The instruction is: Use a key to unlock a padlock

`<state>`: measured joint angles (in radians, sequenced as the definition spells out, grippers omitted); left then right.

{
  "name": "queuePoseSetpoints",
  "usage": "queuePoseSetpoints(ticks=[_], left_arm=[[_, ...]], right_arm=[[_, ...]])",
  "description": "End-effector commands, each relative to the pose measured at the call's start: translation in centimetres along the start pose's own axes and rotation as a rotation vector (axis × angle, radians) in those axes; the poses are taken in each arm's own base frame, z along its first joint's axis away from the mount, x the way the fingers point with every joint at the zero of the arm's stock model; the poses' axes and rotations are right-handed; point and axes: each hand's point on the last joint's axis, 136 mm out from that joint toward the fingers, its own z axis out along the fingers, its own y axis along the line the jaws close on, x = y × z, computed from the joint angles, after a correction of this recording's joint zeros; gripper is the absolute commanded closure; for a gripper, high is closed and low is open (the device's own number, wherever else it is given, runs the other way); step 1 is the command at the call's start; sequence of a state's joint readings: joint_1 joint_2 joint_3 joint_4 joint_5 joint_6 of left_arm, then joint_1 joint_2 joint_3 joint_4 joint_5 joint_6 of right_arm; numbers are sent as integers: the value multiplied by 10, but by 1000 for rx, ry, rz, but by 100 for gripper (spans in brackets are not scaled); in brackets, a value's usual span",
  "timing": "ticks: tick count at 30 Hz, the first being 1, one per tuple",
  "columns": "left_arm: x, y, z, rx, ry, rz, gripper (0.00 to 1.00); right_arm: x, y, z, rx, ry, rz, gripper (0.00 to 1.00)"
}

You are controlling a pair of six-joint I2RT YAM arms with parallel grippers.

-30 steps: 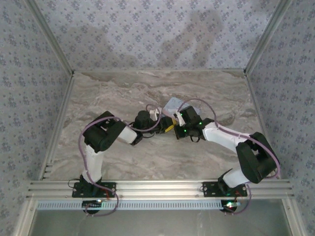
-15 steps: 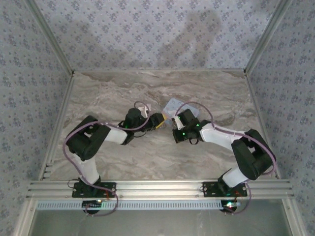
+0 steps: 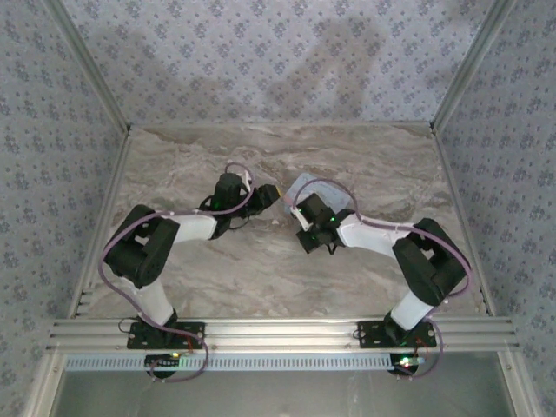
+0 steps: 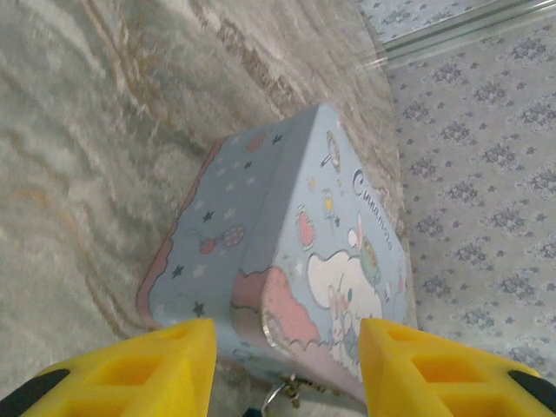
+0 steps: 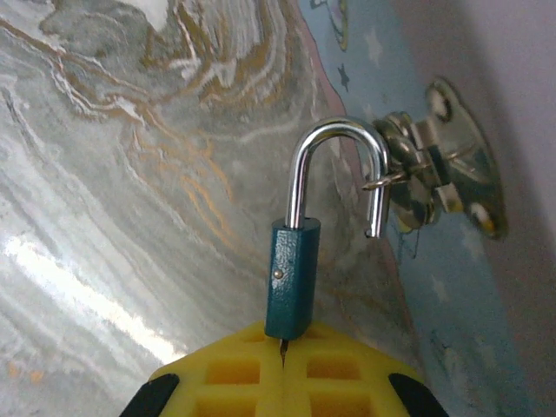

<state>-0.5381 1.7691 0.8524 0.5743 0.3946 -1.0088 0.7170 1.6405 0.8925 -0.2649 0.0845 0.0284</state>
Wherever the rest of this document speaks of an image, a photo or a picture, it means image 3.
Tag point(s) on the blue cartoon tin box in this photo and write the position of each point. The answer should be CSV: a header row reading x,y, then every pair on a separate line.
x,y
334,200

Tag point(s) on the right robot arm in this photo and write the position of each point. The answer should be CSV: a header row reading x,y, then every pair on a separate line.
x,y
408,308

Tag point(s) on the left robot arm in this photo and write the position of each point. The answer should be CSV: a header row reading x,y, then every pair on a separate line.
x,y
156,304

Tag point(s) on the black control board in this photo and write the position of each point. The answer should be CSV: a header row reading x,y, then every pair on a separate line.
x,y
163,361
406,362

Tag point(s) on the grey metal panel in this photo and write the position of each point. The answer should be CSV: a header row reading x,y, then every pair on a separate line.
x,y
282,395

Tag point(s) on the aluminium mounting rail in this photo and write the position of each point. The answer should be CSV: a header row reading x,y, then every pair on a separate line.
x,y
282,334

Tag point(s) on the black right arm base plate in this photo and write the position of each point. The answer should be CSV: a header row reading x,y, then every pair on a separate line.
x,y
371,334

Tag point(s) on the aluminium side rail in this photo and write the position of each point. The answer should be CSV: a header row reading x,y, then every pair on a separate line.
x,y
104,217

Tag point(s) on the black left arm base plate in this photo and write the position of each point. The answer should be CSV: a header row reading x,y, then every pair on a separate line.
x,y
139,336

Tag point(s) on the aluminium corner post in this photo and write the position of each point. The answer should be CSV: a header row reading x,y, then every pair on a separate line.
x,y
87,65
473,65

